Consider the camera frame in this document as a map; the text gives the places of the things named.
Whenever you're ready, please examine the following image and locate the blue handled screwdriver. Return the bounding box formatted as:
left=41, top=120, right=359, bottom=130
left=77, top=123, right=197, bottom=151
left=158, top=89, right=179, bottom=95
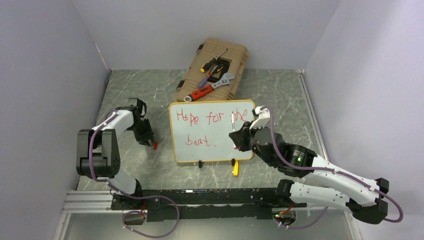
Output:
left=197, top=63, right=224, bottom=89

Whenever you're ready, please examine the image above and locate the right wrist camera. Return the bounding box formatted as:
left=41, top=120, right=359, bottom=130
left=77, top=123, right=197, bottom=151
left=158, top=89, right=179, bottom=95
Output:
left=249, top=105, right=271, bottom=130

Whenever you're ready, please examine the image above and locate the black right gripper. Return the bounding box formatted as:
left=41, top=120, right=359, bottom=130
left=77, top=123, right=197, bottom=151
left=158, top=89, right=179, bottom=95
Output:
left=230, top=120, right=276, bottom=168

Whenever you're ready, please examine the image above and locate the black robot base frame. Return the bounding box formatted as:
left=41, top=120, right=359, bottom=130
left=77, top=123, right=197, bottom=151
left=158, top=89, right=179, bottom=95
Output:
left=111, top=187, right=291, bottom=222

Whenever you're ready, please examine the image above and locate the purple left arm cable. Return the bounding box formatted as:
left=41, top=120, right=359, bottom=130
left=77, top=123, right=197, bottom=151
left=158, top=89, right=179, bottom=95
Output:
left=87, top=109, right=147, bottom=201

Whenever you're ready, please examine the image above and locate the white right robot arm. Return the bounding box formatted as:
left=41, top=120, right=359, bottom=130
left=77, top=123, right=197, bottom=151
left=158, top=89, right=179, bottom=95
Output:
left=228, top=122, right=389, bottom=225

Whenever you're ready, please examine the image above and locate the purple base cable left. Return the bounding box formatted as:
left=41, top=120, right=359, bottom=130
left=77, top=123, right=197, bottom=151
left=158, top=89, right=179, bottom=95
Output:
left=121, top=196, right=181, bottom=240

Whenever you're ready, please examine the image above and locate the red handled adjustable wrench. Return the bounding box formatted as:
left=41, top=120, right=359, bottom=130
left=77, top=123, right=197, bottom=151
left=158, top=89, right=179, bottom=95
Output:
left=183, top=72, right=235, bottom=102

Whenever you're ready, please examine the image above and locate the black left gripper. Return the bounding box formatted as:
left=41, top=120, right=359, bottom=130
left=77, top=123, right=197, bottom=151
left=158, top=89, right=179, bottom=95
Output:
left=129, top=118, right=155, bottom=147

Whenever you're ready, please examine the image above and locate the white red whiteboard marker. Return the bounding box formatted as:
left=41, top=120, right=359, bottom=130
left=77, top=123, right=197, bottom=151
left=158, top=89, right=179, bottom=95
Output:
left=231, top=113, right=237, bottom=150

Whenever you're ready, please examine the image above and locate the yellow framed whiteboard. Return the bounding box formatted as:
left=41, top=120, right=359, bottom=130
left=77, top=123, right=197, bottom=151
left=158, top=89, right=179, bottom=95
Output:
left=168, top=99, right=256, bottom=163

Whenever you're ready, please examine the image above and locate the tan plastic tool case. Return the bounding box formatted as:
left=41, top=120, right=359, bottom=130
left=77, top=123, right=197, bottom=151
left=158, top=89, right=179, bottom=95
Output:
left=173, top=37, right=249, bottom=102

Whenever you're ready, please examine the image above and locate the aluminium rail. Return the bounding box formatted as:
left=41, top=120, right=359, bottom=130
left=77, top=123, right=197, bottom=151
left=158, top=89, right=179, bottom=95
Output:
left=62, top=190, right=113, bottom=214

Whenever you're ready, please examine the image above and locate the yellow black screwdriver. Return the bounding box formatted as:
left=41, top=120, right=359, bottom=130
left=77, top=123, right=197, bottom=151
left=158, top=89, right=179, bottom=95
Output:
left=200, top=48, right=228, bottom=73

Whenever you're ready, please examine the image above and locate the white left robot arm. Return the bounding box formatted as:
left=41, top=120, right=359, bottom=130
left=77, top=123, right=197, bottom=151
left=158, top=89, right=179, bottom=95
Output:
left=76, top=98, right=158, bottom=210

